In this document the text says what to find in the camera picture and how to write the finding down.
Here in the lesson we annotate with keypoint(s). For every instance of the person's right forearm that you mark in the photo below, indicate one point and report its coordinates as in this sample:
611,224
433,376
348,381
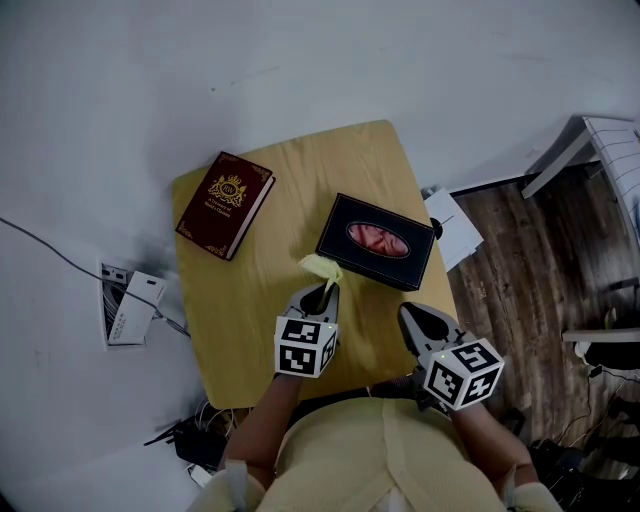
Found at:
492,440

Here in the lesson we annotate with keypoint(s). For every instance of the black power adapter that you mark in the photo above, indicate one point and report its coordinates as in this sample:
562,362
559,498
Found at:
197,442

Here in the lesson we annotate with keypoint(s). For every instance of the white charger plug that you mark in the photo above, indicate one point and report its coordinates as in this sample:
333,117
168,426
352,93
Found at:
201,476

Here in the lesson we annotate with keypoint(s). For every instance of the person's left forearm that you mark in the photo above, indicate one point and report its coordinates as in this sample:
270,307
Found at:
265,420

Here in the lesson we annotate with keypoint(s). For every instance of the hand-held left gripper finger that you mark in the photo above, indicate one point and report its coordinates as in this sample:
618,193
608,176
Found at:
303,295
332,303

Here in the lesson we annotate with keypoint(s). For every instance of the white paper sheet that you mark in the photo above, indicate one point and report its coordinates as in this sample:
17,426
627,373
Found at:
452,225

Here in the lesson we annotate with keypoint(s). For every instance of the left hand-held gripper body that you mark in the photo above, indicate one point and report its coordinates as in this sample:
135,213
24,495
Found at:
299,350

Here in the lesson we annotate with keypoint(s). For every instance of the grey desk edge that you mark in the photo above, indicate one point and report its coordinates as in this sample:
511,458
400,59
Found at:
600,334

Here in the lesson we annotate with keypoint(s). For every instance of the person's yellow shirt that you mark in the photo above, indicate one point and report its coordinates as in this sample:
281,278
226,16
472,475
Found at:
370,460

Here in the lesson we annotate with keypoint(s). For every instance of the black tissue box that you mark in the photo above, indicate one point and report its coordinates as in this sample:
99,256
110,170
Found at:
380,265

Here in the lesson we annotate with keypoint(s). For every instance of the white router box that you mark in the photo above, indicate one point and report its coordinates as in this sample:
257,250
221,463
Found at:
137,305

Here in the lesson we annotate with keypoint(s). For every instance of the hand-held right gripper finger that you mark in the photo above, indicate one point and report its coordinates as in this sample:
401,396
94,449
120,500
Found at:
411,330
440,320

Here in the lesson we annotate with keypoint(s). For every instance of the maroon hardcover book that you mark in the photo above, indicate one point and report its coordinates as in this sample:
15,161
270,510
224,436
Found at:
222,205

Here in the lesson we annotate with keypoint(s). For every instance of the white table frame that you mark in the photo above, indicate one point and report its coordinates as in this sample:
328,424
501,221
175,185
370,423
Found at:
600,150

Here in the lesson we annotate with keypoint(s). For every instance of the yellow cloth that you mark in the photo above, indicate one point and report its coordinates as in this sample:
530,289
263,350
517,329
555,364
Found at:
322,267

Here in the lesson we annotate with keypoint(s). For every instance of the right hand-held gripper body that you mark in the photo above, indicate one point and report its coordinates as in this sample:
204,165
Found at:
462,375

